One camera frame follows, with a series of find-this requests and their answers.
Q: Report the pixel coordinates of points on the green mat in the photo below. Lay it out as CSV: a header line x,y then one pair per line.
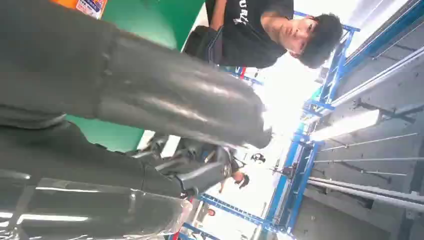
x,y
149,20

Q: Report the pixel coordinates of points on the blue metal rack frame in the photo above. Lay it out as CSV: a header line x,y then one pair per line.
x,y
334,63

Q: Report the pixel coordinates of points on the white ceiling light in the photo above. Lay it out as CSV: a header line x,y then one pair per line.
x,y
346,126

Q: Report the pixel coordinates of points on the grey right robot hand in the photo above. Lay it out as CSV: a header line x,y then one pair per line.
x,y
159,96

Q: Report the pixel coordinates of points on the person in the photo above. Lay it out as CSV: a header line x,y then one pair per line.
x,y
251,36

